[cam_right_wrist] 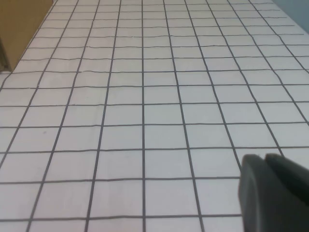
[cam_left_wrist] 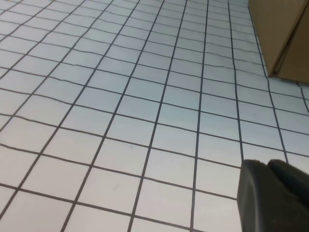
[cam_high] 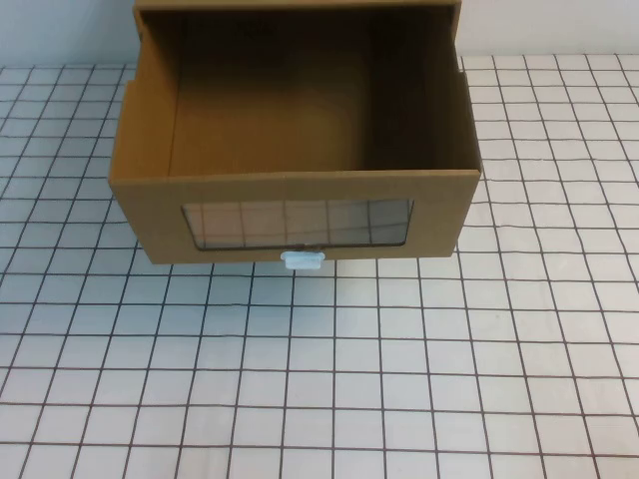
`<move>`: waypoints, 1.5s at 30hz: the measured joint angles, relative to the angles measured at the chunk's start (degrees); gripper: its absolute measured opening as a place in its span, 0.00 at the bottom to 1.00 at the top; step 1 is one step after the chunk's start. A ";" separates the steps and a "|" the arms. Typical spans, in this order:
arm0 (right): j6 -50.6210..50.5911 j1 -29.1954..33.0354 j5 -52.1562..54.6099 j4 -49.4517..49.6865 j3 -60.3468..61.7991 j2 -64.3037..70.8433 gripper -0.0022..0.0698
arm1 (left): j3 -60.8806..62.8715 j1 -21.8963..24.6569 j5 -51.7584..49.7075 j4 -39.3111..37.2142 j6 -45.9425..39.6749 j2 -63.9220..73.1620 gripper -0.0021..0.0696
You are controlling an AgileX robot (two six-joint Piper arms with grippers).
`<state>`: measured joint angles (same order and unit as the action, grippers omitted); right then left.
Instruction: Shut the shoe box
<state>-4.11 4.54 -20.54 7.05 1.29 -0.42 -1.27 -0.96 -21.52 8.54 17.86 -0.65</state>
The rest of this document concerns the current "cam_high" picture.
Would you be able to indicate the brown cardboard shoe box drawer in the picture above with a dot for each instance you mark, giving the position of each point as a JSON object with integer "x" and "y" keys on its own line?
{"x": 319, "y": 214}

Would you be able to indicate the brown cardboard shoe box shell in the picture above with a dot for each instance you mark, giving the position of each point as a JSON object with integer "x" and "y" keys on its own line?
{"x": 299, "y": 4}

